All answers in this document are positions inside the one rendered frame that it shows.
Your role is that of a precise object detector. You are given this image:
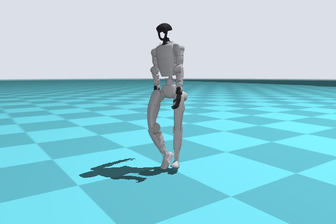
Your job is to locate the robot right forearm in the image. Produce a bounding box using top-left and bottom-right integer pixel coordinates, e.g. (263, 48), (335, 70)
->
(152, 73), (160, 89)

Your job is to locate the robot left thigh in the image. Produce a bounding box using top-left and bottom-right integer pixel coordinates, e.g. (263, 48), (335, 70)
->
(173, 90), (187, 133)

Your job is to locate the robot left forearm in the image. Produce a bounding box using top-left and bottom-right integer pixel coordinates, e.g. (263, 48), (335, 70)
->
(176, 65), (184, 92)

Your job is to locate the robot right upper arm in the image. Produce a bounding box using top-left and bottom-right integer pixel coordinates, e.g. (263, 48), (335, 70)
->
(150, 48), (159, 74)

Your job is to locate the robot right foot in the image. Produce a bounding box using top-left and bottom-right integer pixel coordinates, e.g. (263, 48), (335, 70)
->
(160, 152), (174, 169)

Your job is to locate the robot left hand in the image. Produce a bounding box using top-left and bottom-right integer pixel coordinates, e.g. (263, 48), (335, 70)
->
(171, 87), (182, 109)

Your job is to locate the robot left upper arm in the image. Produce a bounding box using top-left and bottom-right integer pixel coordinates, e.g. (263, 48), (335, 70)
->
(173, 44), (184, 73)

